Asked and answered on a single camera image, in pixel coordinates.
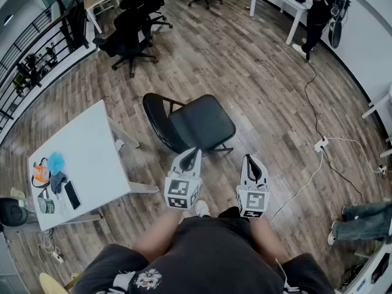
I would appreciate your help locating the white table leg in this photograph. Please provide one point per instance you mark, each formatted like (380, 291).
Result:
(378, 106)

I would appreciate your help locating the black round speaker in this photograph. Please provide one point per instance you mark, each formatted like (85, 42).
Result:
(12, 213)

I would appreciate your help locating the orange and black object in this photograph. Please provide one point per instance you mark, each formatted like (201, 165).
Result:
(41, 173)

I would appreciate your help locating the black smartphone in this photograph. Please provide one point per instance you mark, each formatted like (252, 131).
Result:
(72, 195)

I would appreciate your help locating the person's left forearm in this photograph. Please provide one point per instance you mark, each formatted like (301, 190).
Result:
(159, 234)

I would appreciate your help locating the black folding chair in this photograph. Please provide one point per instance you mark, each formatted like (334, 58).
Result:
(200, 122)

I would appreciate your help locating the grey cloth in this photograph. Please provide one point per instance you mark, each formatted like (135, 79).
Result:
(58, 181)

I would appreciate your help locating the person's right forearm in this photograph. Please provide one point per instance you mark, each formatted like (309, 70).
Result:
(266, 240)

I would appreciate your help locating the person's black trousers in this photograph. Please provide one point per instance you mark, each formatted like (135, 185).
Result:
(231, 213)

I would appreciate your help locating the small white power strip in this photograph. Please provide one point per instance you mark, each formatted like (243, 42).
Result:
(57, 257)

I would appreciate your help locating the black mesh office chair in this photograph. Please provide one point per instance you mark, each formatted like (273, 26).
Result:
(153, 2)
(128, 35)

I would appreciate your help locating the clear plastic bottle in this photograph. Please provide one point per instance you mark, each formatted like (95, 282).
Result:
(29, 204)

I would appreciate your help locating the blue mesh bath sponge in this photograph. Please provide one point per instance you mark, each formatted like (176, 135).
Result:
(56, 163)

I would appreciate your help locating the black metal railing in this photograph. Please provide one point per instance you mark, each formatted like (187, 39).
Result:
(36, 38)

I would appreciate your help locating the low white table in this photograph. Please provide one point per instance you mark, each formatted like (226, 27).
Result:
(87, 152)

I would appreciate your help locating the small black square device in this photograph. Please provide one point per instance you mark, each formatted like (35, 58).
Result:
(43, 193)

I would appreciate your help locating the person's black shirt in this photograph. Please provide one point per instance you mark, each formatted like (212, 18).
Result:
(208, 256)

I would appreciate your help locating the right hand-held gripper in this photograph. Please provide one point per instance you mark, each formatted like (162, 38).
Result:
(253, 202)

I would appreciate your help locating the yellow wooden stool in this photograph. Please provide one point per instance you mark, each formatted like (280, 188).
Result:
(52, 283)

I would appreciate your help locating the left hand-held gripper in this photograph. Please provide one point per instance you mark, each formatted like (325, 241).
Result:
(180, 191)

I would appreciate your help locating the green and white can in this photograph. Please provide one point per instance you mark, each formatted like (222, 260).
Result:
(46, 206)

